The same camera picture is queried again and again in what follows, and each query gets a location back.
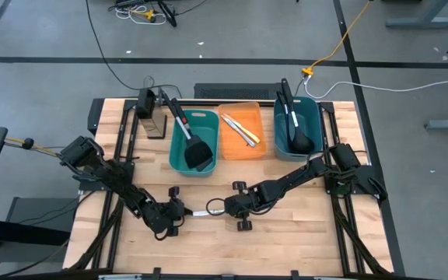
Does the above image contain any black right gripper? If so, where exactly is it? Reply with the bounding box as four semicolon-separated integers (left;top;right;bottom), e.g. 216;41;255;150
219;180;264;232

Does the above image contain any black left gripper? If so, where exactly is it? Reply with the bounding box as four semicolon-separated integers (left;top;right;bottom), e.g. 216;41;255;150
145;186;193;237

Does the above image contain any all-silver table knife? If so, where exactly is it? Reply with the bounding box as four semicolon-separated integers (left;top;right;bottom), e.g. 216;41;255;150
219;115;257;148
191;209;226;217

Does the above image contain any slotted black spatula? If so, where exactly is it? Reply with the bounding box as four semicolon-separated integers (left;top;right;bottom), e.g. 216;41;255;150
161;89;212;170

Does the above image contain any yellow-handled table knife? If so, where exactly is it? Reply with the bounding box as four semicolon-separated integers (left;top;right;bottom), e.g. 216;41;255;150
222;113;262;144

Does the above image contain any large black ladle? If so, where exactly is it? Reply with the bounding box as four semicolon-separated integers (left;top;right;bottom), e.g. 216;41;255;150
280;77;316;155

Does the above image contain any small black ladle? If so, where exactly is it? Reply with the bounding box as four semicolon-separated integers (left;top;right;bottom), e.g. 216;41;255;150
275;89;293;145

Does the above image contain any light teal plastic bin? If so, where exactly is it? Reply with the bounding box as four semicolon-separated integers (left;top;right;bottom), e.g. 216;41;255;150
168;108;220;178

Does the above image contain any orange plastic bin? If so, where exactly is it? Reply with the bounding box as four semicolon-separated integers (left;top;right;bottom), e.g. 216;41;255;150
218;101;267;161

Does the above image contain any black box on metal stand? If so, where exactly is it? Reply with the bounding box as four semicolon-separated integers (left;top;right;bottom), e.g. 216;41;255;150
135;87;169;140

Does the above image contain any black perforated computer case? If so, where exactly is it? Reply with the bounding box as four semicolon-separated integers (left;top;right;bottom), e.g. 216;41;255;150
194;82;291;100

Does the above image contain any dark blue-teal plastic bin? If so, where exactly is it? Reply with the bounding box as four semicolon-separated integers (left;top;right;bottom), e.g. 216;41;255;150
273;96;324;163

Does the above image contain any black corner box with LED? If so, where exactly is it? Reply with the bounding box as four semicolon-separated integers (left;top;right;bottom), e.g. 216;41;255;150
87;97;105;136

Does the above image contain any dark grey shelf plate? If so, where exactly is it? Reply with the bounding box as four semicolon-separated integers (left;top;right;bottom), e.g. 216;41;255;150
0;196;82;265

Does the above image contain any black bar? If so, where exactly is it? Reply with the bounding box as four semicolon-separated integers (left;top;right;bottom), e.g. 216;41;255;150
0;215;72;247

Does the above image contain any black floor stand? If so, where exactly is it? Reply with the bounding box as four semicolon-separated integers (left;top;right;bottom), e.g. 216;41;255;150
156;0;178;28

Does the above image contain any grey desk foot with casters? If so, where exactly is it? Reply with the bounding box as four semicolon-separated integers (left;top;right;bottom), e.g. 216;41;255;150
385;0;448;29

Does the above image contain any black aluminium table frame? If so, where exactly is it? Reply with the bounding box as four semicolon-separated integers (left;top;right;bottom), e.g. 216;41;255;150
62;97;397;275

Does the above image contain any yellow extension cable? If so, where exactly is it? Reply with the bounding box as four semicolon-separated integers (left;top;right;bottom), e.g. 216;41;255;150
301;0;373;76

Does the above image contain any long black floor cable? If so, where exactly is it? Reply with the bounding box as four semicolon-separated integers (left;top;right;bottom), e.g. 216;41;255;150
85;0;184;99

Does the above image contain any yellow arm cable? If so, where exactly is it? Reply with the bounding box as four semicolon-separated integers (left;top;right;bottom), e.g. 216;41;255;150
5;136;61;157

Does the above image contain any white cable bundle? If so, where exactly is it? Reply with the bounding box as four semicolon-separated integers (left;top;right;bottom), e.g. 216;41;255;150
114;4;167;26

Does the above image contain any white floor cable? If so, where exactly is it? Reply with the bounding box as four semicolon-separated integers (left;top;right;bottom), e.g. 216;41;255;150
303;72;448;100

